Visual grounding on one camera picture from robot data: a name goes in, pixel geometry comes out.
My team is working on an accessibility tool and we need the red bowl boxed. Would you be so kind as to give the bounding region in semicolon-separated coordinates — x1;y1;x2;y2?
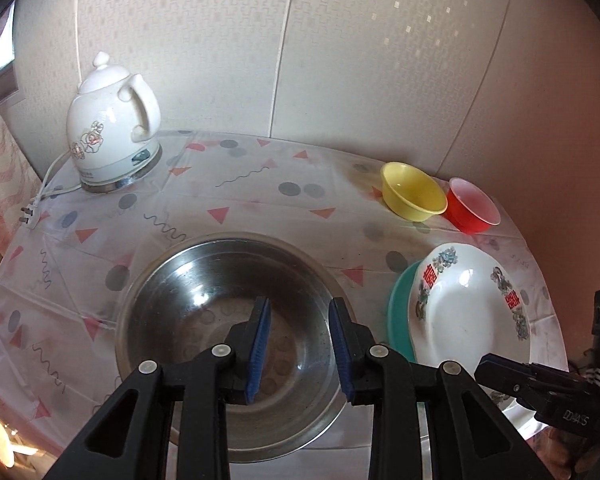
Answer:
446;177;502;235

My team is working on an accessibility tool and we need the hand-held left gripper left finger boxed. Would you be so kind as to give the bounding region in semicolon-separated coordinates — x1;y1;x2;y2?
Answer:
45;296;272;480

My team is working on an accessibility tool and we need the large white floral plate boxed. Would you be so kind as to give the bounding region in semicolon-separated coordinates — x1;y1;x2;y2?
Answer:
411;242;546;436

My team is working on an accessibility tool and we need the white kettle cord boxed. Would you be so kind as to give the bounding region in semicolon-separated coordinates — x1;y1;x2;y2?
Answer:
32;152;86;211

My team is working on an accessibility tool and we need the person's right hand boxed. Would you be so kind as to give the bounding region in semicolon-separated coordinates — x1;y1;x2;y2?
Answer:
555;430;600;480

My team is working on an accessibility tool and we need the stainless steel bowl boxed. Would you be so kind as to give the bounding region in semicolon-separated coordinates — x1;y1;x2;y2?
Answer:
115;232;358;463

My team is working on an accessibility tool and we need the yellow bowl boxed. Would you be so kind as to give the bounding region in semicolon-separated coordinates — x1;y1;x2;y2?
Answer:
381;161;448;222

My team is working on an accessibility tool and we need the white wall cable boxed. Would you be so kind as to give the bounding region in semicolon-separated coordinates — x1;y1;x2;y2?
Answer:
72;0;84;86

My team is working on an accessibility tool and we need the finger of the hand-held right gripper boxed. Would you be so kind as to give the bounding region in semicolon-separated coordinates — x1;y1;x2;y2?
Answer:
474;353;581;411

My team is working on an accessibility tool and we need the patterned white tablecloth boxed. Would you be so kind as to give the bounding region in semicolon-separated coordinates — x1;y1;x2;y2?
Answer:
0;129;566;480

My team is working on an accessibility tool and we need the turquoise plate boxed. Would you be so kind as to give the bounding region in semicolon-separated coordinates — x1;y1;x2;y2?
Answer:
386;260;423;361

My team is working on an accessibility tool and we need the pink patterned curtain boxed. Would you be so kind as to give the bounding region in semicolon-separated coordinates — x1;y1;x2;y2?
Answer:
0;72;36;271

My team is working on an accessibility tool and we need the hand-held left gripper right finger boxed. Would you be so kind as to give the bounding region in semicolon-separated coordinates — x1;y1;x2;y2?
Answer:
328;296;556;480

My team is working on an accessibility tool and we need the window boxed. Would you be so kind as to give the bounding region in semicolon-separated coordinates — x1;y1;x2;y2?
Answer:
0;0;20;106

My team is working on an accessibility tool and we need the white floral electric kettle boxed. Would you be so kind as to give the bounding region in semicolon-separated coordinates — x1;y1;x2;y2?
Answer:
66;51;162;195

